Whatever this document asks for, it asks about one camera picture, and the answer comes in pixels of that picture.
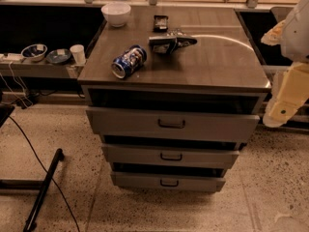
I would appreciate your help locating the grey top drawer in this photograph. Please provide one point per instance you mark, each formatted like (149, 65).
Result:
(172, 124)

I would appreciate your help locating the white bowl on shelf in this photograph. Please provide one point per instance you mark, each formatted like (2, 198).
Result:
(34, 52)

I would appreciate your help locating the blue soda can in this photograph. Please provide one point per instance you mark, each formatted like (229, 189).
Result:
(127, 63)

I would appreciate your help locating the grey drawer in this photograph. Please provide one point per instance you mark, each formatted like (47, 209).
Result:
(172, 124)
(184, 157)
(154, 181)

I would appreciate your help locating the grey drawer cabinet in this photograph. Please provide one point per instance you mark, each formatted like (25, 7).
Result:
(220, 74)

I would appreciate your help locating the grey middle drawer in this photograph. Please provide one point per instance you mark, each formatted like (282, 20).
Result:
(184, 157)

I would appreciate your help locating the small black box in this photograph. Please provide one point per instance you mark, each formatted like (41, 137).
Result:
(160, 23)

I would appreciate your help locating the white power strip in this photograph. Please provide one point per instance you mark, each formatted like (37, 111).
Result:
(11, 57)

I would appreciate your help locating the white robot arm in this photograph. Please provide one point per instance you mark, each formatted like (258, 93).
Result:
(290, 88)

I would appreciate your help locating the white paper cup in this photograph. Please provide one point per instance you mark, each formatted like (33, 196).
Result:
(78, 54)

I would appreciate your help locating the black stand leg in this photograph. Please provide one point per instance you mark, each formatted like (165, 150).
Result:
(30, 223)

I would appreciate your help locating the grey bottom drawer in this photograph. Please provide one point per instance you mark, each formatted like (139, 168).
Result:
(154, 181)

